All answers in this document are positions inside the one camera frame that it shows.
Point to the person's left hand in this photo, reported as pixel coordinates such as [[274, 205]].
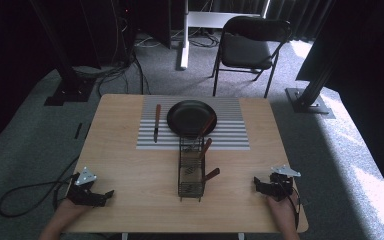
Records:
[[69, 209]]

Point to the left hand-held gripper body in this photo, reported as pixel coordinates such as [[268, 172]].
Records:
[[83, 193]]

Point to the black metal stand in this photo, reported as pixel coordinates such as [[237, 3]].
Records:
[[308, 96], [70, 80]]

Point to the black folding chair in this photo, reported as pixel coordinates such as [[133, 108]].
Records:
[[246, 50]]

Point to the person's right hand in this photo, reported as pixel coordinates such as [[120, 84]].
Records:
[[281, 210]]

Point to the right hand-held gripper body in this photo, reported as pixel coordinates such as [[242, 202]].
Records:
[[280, 185]]

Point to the white desk frame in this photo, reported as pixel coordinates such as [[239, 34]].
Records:
[[185, 40]]

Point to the black round plate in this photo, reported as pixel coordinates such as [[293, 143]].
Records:
[[188, 118]]

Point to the black strip on floor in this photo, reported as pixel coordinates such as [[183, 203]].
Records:
[[78, 130]]

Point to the dark curtain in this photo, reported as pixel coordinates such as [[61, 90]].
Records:
[[300, 16]]

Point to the grey striped placemat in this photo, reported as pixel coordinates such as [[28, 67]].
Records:
[[228, 133]]

